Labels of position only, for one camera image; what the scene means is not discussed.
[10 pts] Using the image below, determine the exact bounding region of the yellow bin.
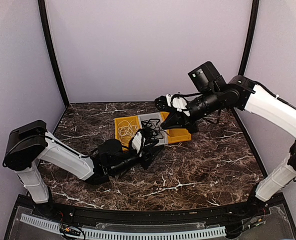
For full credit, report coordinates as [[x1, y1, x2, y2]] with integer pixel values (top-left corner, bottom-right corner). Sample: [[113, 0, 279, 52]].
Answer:
[[114, 115, 140, 152], [160, 110, 192, 145]]

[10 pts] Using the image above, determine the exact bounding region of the black thin cable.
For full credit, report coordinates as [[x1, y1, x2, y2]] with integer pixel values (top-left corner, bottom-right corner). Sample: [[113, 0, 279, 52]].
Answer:
[[147, 129, 166, 143]]

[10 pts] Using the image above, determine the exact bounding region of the white bin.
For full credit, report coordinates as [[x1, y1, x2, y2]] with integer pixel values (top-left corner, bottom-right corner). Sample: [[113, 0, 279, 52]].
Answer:
[[138, 112, 167, 146]]

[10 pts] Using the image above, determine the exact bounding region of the thick black cable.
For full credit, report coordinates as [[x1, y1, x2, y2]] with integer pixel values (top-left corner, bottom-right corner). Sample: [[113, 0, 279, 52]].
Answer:
[[140, 118, 163, 136]]

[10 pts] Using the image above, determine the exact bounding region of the thick white cable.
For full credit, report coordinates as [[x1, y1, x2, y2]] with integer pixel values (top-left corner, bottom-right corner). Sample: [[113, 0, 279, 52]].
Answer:
[[117, 127, 138, 145]]

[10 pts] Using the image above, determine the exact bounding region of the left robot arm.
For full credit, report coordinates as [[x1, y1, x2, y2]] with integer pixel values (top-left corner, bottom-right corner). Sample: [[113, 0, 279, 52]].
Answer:
[[2, 120, 163, 218]]

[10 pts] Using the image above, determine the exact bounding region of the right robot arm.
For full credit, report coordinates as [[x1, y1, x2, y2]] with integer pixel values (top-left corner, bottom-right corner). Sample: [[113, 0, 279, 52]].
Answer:
[[155, 61, 296, 217]]

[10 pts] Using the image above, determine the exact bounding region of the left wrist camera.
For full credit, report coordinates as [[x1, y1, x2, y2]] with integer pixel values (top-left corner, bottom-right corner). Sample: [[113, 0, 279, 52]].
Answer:
[[128, 128, 146, 157]]

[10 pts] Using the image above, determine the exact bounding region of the black front rail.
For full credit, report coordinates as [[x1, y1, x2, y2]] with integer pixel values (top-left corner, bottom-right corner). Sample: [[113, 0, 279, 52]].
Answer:
[[53, 202, 264, 226]]

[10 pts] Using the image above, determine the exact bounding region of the white slotted cable duct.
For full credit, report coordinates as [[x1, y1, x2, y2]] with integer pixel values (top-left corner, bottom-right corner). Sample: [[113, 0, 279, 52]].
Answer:
[[19, 214, 226, 240]]

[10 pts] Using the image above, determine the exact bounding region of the right black frame post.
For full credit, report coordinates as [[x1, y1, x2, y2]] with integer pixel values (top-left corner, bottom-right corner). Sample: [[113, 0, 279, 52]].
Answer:
[[228, 0, 260, 108]]

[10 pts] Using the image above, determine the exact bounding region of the black frame post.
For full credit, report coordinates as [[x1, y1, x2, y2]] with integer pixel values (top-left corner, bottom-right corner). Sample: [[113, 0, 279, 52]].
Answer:
[[37, 0, 70, 108], [228, 0, 260, 108]]

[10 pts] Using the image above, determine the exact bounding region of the left black frame post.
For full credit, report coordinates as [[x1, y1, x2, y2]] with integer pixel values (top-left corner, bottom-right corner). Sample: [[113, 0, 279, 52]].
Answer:
[[37, 0, 70, 108]]

